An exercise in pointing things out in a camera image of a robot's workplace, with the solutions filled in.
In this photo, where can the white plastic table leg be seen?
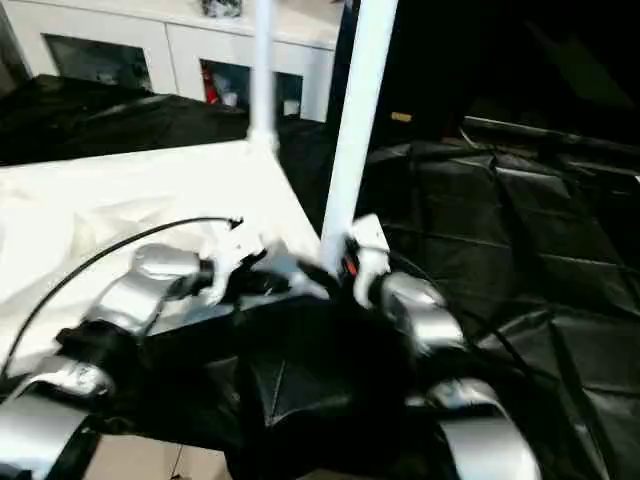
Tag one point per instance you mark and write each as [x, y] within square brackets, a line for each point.
[262, 70]
[360, 125]

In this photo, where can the white plastic table top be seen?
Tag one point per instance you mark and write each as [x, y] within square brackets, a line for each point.
[125, 190]

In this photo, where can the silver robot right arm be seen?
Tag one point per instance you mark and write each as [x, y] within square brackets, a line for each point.
[425, 310]

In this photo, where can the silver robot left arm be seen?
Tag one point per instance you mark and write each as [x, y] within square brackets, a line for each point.
[145, 285]

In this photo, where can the black mat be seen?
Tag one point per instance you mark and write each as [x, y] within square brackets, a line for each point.
[500, 225]

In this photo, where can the small tan block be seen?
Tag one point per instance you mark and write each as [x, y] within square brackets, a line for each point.
[401, 116]

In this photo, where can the small white jar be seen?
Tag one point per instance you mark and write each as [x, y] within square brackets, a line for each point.
[291, 107]
[230, 98]

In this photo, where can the small red bottle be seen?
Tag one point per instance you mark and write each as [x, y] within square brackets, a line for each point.
[210, 86]

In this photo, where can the black backdrop cloth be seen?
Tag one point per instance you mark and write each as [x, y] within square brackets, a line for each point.
[500, 55]

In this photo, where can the white cabinet with glass doors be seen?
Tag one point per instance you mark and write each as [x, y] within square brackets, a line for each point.
[150, 35]

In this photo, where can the shiny object on cabinet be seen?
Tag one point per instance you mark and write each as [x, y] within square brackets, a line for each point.
[220, 6]

